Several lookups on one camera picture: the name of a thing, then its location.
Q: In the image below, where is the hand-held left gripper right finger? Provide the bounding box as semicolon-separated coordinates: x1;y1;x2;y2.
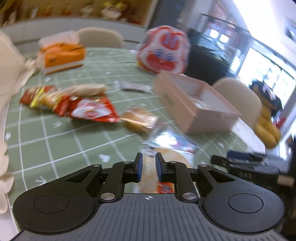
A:
155;152;234;203

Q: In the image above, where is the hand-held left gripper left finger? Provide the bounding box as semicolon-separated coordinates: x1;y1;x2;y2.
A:
62;152;143;203

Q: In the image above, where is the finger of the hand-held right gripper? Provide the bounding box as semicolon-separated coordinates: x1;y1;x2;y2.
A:
210;155;262;168
227;151;266;161

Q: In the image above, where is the clear blue red print packet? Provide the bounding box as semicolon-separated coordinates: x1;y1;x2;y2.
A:
138;126;200;194

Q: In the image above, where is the clear bread packet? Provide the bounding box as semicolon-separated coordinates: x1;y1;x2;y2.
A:
120;105;159;134

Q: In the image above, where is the pink cardboard box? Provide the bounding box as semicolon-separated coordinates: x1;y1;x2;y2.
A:
153;70;242;135

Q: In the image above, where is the red silver snack packet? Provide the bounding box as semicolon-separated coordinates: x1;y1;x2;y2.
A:
66;96;121;123

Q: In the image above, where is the silver sachet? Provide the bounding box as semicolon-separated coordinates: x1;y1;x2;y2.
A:
113;80;153;93

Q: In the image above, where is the beige bread packet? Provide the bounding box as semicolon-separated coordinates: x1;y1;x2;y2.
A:
67;84;109;97

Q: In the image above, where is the red and gold snack packet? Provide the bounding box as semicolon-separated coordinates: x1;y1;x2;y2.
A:
19;85;71;116

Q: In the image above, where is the white paper sheet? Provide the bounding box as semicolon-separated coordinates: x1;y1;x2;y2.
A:
231;118;266;153

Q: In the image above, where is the yellow plush toy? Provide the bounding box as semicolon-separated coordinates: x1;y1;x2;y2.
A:
254;108;282;149

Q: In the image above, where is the beige chair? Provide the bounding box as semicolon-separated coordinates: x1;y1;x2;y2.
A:
76;27;124;49
212;77;263;132

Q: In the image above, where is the dark blue cloth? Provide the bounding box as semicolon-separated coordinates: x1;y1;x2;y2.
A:
249;80;282;110

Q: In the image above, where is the green checked tablecloth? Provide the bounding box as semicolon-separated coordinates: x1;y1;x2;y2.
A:
5;46;257;200

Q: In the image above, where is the rabbit-shaped red white bag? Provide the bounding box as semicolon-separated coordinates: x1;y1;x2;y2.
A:
136;25;191;75

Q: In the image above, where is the orange tissue pack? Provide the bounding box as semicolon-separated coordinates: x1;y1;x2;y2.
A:
38;31;86;75

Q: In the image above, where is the cream tote bag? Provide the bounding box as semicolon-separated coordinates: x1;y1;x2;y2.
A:
0;29;38;215

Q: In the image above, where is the wooden shelf cabinet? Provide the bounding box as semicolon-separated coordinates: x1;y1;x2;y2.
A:
0;0;160;45

